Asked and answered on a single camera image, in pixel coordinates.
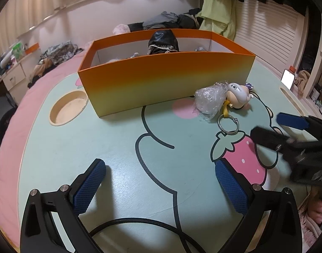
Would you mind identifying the pink fuzzy cloth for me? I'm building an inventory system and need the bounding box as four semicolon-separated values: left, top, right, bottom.
298;190;322;245

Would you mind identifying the pink bed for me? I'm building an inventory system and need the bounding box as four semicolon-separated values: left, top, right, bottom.
0;45;98;243

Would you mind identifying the white rounded appliance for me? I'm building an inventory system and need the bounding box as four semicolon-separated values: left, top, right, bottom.
0;50;15;67

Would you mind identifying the pile of dark clothes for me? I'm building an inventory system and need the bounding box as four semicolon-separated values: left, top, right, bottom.
128;8;204;32

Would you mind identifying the smartphone with lit screen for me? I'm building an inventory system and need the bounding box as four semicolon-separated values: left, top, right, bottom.
281;69;295;89

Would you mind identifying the patterned grey clothes heap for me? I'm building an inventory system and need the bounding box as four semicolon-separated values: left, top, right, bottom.
39;41;83;65

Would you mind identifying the orange cardboard box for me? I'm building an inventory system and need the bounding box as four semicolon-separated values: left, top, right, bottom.
78;30;256;118

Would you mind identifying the brown crumpled cloth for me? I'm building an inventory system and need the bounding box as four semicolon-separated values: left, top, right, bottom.
27;58;57;85

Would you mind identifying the clear bubble wrap bag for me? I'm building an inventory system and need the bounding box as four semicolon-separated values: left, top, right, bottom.
195;82;230;123

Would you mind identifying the light green hanging cloth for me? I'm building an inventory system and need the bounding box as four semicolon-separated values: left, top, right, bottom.
199;0;239;41

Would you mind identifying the pink floral blanket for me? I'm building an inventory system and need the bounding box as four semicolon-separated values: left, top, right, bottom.
113;24;131;35

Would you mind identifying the shelf with small bottles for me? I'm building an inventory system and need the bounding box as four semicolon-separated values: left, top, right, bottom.
309;55;322;119

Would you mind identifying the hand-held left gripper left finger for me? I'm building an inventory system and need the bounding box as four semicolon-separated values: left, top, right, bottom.
20;158;106;253

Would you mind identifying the dark desk chair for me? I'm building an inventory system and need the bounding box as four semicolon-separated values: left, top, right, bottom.
0;95;16;137

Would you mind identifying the mint cartoon lap table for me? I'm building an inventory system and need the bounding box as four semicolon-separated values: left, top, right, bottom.
17;66;318;253

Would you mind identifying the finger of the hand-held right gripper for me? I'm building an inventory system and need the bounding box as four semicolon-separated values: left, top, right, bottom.
250;126;293;152
278;112;313;131

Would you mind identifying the black braided cable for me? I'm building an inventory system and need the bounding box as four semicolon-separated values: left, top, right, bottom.
88;217;206;253

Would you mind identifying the beige plush cloth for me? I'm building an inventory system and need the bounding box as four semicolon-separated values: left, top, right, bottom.
294;70;313;95

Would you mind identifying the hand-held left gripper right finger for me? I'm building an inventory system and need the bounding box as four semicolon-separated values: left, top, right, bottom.
215;159;302;253

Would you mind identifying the black shiny bag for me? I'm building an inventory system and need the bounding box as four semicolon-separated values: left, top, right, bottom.
148;30;180;55

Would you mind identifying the white figurine keychain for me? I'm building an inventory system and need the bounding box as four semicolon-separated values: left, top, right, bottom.
217;82;256;133

